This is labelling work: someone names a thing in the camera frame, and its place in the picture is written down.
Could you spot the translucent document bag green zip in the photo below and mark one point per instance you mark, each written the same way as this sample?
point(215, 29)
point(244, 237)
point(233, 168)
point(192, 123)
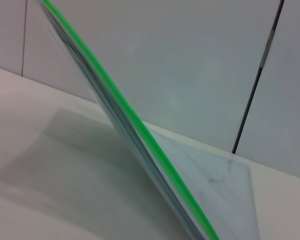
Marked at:
point(215, 187)

